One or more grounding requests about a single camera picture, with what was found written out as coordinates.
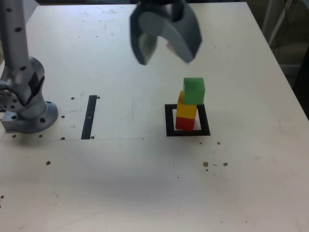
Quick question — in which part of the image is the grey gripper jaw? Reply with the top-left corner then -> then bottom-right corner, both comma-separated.
129,4 -> 159,66
139,0 -> 203,64

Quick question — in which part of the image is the green cube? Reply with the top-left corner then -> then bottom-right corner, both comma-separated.
182,77 -> 206,105

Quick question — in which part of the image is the yellow cube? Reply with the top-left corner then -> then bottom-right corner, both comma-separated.
176,90 -> 197,120

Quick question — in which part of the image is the red cube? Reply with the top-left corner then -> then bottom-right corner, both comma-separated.
175,116 -> 196,132

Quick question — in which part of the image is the black tape square outline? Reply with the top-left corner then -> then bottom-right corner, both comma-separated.
164,103 -> 211,137

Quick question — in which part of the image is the black tape strip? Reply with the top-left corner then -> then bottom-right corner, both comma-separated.
81,95 -> 98,140

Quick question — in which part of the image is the white metal frame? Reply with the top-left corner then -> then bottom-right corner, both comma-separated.
261,0 -> 290,48

